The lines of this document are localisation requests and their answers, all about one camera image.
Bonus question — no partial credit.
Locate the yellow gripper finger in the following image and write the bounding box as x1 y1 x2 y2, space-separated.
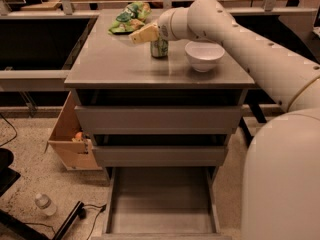
129 23 159 44

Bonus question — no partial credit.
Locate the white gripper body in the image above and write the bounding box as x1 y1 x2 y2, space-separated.
157 7 194 41

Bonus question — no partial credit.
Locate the green soda can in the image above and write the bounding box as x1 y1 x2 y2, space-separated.
150 39 168 58

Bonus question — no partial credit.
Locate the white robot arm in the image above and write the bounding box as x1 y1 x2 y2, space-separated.
130 0 320 240

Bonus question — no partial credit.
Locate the grey drawer cabinet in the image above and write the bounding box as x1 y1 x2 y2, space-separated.
64 8 256 172

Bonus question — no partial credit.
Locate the grey top drawer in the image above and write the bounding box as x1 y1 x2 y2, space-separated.
75 106 242 134

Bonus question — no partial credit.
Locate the grey drawer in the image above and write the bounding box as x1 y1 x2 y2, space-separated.
75 106 242 134
92 167 232 240
93 146 227 167

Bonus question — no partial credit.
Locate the grey middle drawer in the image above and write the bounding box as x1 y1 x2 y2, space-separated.
93 146 227 167

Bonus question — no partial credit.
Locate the grey bottom drawer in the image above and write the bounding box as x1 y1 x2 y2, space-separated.
92 167 232 240

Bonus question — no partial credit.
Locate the green chip bag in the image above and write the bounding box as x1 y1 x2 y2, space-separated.
108 2 151 34

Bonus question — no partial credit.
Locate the white bowl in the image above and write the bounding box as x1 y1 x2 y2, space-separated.
185 41 225 72

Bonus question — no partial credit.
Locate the orange fruit in box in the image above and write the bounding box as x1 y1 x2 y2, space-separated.
74 132 83 141

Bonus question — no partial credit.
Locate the cardboard box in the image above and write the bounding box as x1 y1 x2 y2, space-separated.
48 93 100 170

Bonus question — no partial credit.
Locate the clear plastic water bottle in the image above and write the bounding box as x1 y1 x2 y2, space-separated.
35 193 57 216

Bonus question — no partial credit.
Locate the black chair base left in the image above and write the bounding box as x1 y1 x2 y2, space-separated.
0 148 84 240

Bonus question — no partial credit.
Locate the black cable on floor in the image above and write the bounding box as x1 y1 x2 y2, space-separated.
25 203 108 240

